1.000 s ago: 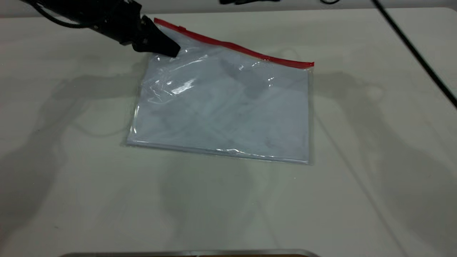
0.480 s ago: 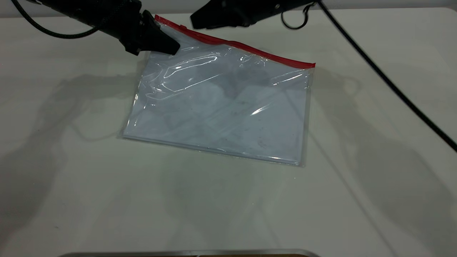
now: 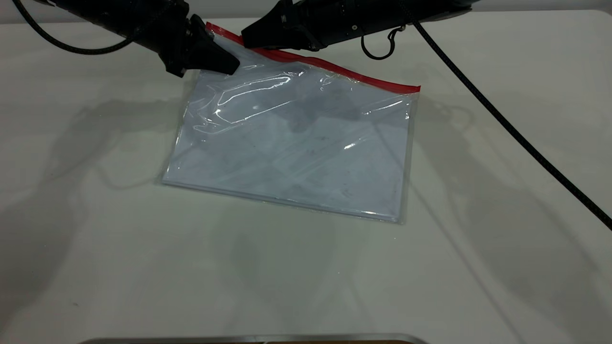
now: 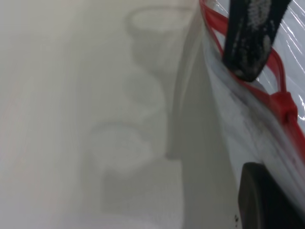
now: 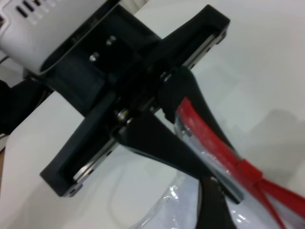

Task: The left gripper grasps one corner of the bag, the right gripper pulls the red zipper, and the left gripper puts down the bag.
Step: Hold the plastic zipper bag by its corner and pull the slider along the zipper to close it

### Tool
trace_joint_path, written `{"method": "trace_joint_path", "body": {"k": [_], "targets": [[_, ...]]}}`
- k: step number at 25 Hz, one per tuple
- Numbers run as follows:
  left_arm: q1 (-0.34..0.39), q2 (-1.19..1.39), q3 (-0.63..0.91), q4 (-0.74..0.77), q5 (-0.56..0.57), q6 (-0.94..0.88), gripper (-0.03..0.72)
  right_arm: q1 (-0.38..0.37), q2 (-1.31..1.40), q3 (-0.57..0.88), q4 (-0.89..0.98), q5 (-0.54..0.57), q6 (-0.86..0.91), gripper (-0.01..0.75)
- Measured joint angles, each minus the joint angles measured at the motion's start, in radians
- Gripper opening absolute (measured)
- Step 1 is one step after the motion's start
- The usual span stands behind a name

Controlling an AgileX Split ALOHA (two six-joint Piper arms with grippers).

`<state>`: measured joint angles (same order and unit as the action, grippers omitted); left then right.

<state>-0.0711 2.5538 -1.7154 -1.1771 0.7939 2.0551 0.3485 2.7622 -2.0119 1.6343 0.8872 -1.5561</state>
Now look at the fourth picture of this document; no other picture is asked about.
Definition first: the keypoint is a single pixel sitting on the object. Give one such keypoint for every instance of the clear plastic bag red zipper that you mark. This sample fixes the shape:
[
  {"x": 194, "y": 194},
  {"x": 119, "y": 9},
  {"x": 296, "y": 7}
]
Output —
[{"x": 264, "y": 133}]

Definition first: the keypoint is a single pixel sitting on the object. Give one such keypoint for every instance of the red zipper slider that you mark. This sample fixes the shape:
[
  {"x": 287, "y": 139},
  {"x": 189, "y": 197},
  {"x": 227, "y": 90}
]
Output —
[{"x": 284, "y": 106}]

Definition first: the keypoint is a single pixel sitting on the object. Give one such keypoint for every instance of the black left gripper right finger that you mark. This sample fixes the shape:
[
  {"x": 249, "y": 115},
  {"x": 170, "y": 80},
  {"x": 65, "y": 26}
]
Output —
[{"x": 267, "y": 200}]

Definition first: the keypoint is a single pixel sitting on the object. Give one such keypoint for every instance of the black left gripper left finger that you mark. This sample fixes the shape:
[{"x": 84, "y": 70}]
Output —
[{"x": 250, "y": 35}]

